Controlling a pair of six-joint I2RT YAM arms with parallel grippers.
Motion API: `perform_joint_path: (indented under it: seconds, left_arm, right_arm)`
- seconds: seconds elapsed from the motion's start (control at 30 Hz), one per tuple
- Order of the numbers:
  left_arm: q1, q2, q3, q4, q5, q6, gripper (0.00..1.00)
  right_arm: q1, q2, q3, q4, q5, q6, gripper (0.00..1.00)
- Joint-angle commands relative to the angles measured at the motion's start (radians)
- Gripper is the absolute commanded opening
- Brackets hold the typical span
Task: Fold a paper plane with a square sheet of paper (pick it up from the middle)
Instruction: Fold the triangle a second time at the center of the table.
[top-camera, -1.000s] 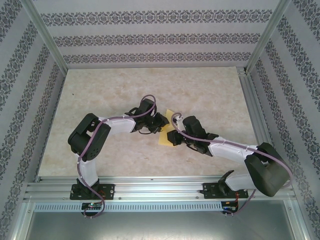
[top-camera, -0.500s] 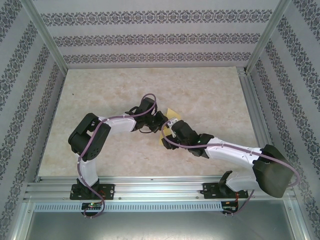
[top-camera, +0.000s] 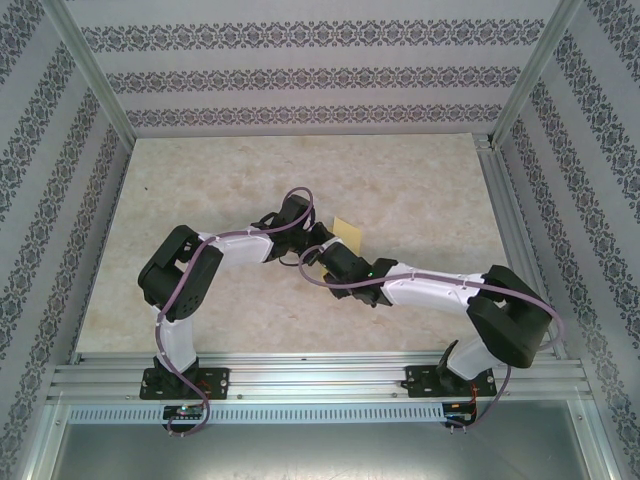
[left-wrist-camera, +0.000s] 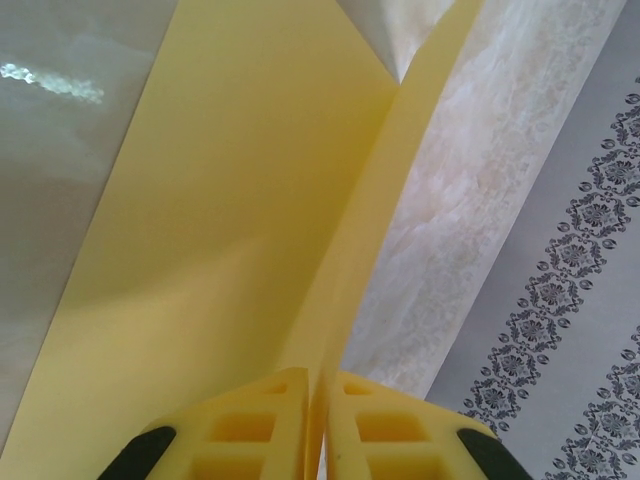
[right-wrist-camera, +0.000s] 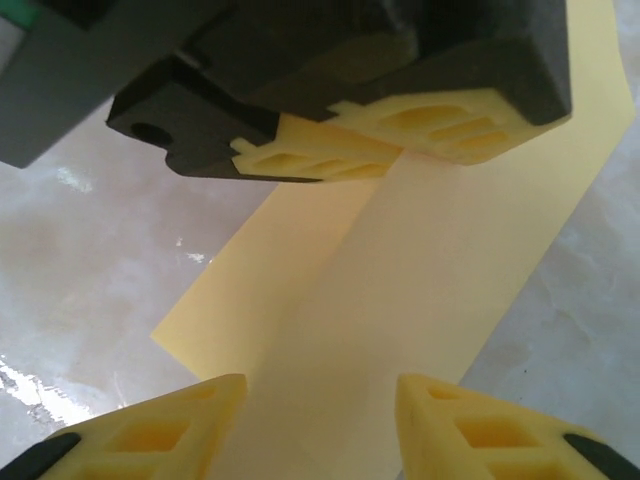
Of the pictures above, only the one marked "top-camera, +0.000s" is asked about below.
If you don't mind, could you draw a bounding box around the yellow paper sheet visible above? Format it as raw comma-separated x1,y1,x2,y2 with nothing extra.
322,215,363,282

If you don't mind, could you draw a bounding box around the grey sheet metal panel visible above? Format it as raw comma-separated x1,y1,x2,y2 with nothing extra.
19,399,621,480

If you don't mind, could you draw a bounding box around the right small circuit board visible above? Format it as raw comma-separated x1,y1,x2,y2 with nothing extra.
444,401,479,424

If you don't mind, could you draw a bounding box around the small circuit board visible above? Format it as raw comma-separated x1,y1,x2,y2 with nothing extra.
444,401,479,424
163,403,206,421

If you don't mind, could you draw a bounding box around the left small circuit board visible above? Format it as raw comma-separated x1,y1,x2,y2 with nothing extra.
163,403,206,421

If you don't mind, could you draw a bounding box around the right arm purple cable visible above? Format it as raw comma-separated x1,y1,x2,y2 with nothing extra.
298,243,560,434

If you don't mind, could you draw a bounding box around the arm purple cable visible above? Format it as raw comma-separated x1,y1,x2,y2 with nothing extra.
155,187,316,439
298,243,560,434

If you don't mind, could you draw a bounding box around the long aluminium mounting rail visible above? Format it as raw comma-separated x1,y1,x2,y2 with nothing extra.
47,351,586,402

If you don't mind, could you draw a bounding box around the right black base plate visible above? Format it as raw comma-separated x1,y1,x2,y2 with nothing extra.
404,364,499,399

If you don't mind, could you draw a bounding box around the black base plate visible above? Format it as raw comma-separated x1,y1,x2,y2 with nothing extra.
139,367,232,401
404,364,499,399

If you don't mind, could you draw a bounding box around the slotted grey cable duct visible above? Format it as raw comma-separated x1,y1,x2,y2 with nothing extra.
67,403,446,422

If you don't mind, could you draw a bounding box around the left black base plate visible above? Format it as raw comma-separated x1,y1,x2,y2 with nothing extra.
139,367,232,401

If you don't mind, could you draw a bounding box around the aluminium side rail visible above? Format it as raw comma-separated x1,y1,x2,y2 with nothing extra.
474,133,569,360

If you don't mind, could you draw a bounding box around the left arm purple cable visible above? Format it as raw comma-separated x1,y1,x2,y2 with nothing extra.
155,187,316,439

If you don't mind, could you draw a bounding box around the left aluminium frame post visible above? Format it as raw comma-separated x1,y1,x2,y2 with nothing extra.
47,0,139,144

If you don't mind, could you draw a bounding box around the aluminium frame post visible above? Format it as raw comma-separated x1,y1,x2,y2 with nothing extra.
47,0,139,144
492,0,584,146

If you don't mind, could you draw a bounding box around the right aluminium frame post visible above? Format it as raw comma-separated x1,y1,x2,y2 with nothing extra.
492,0,584,146

